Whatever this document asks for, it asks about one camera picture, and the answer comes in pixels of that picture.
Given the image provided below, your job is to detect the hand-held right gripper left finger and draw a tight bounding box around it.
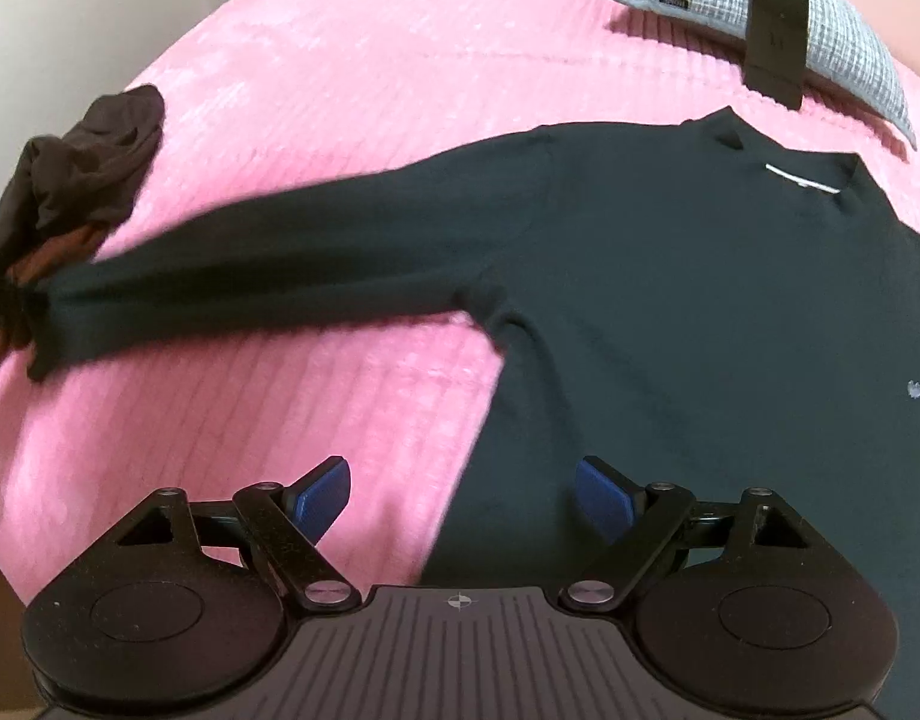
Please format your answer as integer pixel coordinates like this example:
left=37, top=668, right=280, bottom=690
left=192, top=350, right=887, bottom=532
left=113, top=454, right=360, bottom=610

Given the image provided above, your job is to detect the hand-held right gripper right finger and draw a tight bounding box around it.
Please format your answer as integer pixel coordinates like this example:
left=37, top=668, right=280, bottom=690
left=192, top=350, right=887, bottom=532
left=561, top=454, right=815, bottom=611

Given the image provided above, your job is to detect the dark green long-sleeve sweater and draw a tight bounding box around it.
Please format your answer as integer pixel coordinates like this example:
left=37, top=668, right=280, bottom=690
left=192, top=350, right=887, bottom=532
left=26, top=106, right=920, bottom=587

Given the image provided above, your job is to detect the pink ribbed blanket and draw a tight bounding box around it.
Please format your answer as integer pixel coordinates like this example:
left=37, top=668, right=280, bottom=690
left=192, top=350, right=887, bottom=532
left=0, top=0, right=920, bottom=610

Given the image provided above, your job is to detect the dark brown crumpled garment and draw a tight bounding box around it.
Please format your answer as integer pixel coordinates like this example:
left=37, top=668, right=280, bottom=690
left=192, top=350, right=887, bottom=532
left=0, top=85, right=167, bottom=380

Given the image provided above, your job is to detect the black rectangular phone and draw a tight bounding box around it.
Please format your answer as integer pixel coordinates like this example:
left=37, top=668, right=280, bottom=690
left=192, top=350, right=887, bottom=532
left=740, top=0, right=810, bottom=110

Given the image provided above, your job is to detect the grey checked pillow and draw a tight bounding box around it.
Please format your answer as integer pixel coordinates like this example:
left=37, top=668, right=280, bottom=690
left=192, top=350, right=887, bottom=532
left=605, top=0, right=918, bottom=149

